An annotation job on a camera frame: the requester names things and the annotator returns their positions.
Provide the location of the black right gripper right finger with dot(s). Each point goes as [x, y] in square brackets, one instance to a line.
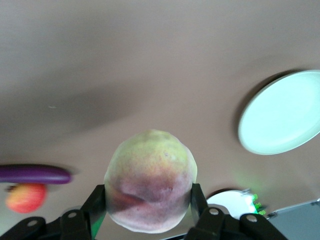
[207, 222]

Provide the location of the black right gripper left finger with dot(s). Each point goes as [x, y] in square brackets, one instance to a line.
[87, 220]

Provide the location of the red yellow apple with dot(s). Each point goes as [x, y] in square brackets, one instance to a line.
[26, 198]

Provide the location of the long purple eggplant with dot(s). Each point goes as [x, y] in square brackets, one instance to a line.
[32, 174]

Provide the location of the yellow pink peach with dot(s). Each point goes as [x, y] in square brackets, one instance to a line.
[150, 175]

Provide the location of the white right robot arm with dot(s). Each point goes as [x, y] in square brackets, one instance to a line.
[230, 202]

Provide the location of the light green round plate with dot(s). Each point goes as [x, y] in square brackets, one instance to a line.
[280, 115]

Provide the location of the brown table cover mat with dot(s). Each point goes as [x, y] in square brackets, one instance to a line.
[125, 62]

